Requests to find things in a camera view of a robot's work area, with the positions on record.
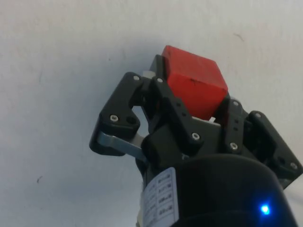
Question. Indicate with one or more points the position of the red cube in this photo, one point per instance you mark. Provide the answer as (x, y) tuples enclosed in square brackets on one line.
[(196, 82)]

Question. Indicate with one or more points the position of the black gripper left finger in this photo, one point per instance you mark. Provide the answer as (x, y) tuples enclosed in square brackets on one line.
[(118, 104)]

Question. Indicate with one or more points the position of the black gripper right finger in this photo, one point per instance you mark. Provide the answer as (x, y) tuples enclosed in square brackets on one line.
[(265, 137)]

